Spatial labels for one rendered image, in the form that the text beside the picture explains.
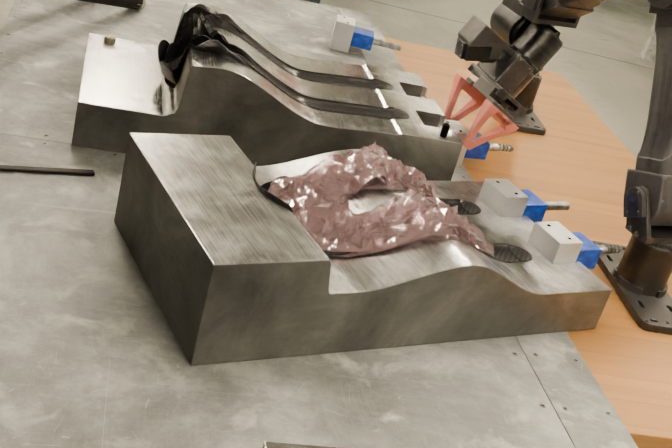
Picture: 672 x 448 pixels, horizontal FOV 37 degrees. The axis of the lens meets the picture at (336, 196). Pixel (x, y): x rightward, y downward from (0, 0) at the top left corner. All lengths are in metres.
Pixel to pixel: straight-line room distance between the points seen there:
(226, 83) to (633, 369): 0.59
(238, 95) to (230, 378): 0.45
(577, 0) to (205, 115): 0.54
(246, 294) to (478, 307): 0.28
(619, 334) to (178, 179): 0.55
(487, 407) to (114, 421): 0.36
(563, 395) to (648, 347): 0.19
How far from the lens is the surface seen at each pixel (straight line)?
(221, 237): 0.91
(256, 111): 1.27
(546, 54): 1.49
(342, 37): 1.88
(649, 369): 1.18
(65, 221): 1.12
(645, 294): 1.31
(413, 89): 1.52
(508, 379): 1.05
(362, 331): 0.99
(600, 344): 1.18
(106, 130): 1.28
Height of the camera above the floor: 1.35
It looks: 25 degrees down
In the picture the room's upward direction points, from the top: 16 degrees clockwise
